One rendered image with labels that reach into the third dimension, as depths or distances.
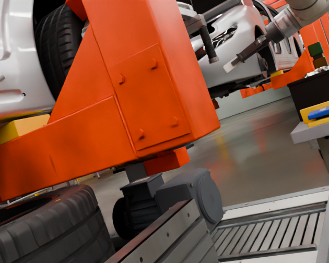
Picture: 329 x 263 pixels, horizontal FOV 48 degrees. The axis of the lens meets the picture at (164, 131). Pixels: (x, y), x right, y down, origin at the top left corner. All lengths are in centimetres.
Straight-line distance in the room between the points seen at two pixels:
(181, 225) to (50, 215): 28
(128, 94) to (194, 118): 16
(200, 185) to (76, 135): 38
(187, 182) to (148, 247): 39
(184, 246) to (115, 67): 42
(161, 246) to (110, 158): 27
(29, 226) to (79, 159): 34
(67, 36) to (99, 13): 45
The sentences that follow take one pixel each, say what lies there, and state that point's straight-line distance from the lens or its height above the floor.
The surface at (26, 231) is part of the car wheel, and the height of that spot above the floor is 49.
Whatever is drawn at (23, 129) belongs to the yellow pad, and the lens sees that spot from 112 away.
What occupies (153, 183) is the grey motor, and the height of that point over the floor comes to 41.
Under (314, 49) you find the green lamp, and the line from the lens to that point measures 132.
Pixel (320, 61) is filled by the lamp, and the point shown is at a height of 60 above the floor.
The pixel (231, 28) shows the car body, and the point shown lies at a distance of 408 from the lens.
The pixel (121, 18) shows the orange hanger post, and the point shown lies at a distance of 84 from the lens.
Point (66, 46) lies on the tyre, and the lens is 130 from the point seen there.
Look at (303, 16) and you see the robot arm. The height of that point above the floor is 76.
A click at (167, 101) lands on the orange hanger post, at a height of 62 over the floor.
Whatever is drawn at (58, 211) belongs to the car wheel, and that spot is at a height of 49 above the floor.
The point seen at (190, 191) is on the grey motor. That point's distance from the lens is 104.
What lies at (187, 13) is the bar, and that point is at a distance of 152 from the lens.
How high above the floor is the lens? 57
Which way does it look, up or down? 1 degrees down
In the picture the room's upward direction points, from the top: 20 degrees counter-clockwise
